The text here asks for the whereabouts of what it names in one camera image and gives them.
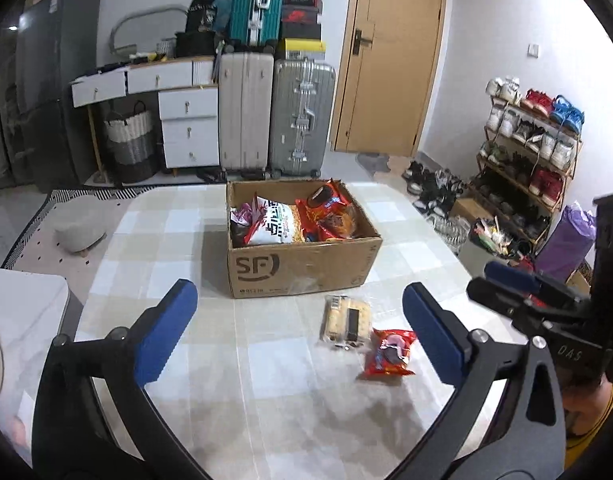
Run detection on blue oreo cookie pack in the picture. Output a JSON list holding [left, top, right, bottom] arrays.
[[321, 295, 372, 350]]

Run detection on purple grape candy bag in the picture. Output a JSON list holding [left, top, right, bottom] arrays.
[[229, 203, 254, 247]]

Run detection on white orange stick snack bag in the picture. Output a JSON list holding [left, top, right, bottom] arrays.
[[244, 195, 303, 246]]

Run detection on red oreo pie pack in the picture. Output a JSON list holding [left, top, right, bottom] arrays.
[[296, 180, 349, 242]]

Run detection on clear bread pack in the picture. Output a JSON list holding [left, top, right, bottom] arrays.
[[317, 204, 357, 240]]

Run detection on person right hand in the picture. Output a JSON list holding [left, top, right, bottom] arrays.
[[561, 375, 613, 436]]

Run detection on white side table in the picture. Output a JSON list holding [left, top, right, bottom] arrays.
[[0, 269, 82, 464]]

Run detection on grey round stool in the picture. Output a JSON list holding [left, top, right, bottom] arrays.
[[50, 195, 111, 258]]

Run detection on wooden shoe rack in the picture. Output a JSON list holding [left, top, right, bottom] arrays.
[[468, 77, 584, 248]]

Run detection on SF cardboard box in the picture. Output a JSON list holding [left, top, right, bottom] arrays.
[[226, 179, 383, 299]]

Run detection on woven laundry basket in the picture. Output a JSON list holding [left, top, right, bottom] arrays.
[[105, 100, 160, 184]]

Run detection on white drawer desk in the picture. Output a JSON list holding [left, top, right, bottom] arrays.
[[70, 56, 220, 171]]

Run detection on wooden door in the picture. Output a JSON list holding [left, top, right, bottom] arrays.
[[331, 0, 447, 156]]

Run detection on silver suitcase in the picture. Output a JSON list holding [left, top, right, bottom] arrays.
[[268, 58, 336, 179]]

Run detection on beige suitcase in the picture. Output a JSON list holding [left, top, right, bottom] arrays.
[[218, 53, 274, 174]]

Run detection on black bag on desk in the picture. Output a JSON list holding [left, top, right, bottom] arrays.
[[175, 0, 218, 58]]

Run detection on stacked shoe boxes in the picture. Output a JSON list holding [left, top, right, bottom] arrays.
[[276, 0, 326, 62]]

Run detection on dark grey refrigerator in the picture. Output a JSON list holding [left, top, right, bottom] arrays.
[[16, 0, 100, 193]]

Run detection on teal suitcase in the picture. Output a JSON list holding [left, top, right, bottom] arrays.
[[228, 0, 282, 47]]

